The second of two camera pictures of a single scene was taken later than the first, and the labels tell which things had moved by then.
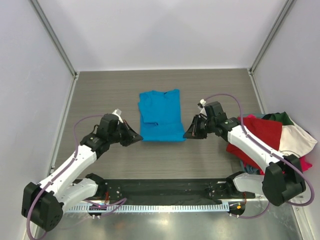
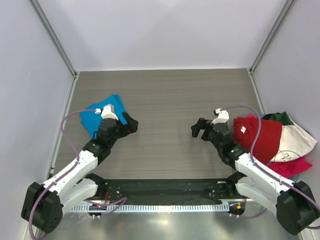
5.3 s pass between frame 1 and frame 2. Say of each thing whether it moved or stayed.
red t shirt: stayed
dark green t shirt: stayed
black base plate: stayed
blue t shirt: moved
